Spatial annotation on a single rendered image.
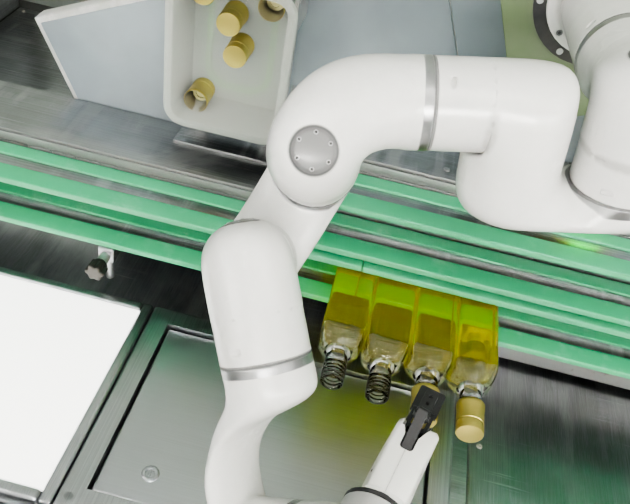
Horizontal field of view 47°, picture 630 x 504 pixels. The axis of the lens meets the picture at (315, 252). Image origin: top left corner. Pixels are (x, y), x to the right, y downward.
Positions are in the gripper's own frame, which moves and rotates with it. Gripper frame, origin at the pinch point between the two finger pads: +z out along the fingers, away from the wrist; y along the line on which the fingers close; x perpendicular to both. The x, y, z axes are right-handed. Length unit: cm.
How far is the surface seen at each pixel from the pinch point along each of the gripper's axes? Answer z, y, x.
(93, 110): 21, 5, 66
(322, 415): 2.5, -13.0, 12.4
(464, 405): 3.2, 0.9, -4.0
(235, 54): 23, 23, 43
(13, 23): 65, -16, 127
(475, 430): 0.7, 0.7, -6.3
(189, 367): -0.7, -13.2, 32.2
